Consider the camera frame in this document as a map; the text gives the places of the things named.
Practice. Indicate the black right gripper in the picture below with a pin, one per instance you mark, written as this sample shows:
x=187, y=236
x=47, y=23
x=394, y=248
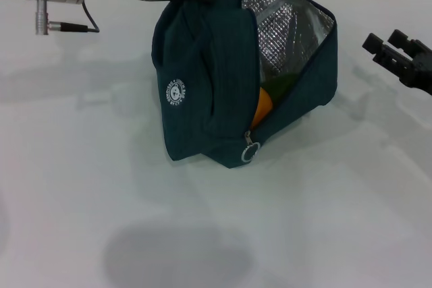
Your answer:
x=422, y=77

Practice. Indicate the teal fabric lunch bag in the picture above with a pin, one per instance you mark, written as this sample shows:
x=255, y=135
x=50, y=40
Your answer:
x=195, y=82

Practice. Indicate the green cucumber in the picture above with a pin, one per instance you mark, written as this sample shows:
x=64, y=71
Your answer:
x=283, y=87

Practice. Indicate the orange yellow pear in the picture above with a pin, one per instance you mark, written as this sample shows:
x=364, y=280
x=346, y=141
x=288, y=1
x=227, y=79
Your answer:
x=261, y=109

